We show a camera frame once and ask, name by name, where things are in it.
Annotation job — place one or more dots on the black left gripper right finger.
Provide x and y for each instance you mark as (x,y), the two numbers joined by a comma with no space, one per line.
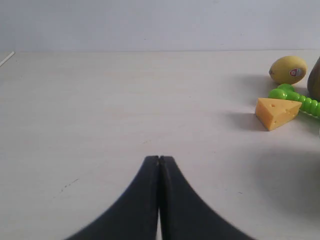
(183,214)

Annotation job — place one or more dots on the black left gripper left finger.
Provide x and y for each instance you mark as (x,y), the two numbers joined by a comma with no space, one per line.
(134,216)

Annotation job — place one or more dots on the yellow toy cheese wedge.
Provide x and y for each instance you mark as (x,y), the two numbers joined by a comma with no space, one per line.
(274,113)

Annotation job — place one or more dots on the green bone-shaped toy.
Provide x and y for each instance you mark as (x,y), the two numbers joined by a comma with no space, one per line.
(287,92)

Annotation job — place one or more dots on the yellow lemon with sticker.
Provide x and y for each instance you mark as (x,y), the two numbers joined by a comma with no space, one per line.
(288,70)

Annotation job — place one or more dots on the brown wooden cup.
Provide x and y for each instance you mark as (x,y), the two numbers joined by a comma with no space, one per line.
(313,83)

